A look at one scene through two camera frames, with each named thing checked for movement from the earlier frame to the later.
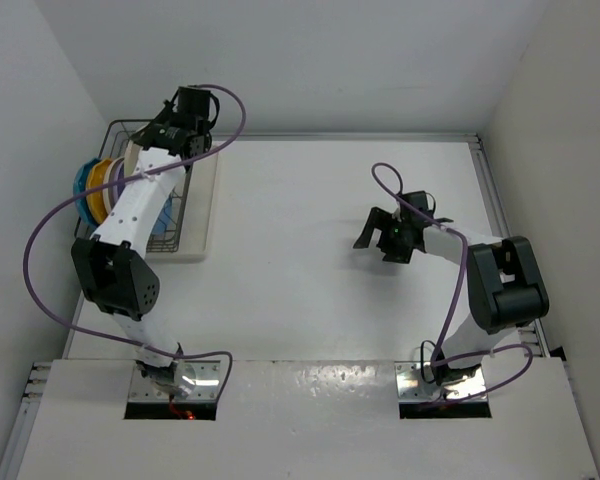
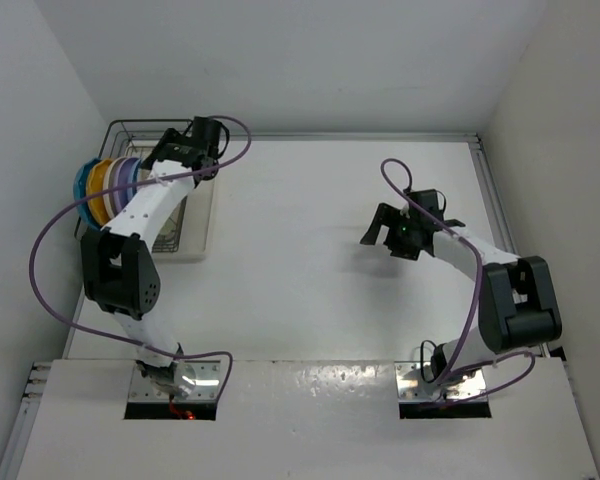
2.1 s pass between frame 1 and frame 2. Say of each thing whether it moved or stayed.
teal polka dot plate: stayed
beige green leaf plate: moved
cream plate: stayed
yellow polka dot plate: stayed
